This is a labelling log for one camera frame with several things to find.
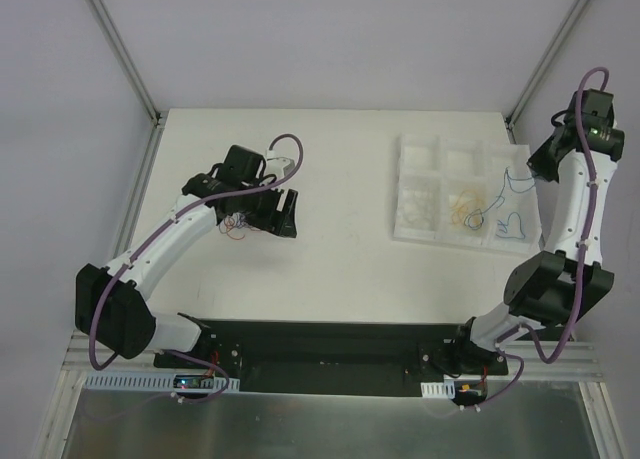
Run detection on yellow wire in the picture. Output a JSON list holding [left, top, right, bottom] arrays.
[[449, 189, 489, 228]]

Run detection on blue wire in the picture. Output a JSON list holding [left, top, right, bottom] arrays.
[[462, 166, 539, 243]]

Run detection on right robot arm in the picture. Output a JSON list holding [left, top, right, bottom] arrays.
[[429, 89, 625, 376]]

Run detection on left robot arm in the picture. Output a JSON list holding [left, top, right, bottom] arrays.
[[75, 145, 301, 368]]

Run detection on white foam compartment tray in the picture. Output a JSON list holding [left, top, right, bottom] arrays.
[[393, 134, 542, 257]]

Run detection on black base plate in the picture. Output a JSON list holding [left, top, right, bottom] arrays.
[[153, 320, 508, 397]]

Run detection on left aluminium frame post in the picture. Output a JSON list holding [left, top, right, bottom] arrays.
[[85, 0, 164, 127]]

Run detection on aluminium front rail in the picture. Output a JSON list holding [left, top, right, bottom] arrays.
[[63, 328, 604, 380]]

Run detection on right white cable duct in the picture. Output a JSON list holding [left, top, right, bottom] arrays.
[[420, 380, 456, 400]]

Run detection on white cable duct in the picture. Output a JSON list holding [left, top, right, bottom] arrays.
[[84, 372, 240, 394], [420, 380, 456, 400]]

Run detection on left white cable duct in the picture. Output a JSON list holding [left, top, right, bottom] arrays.
[[84, 372, 240, 394]]

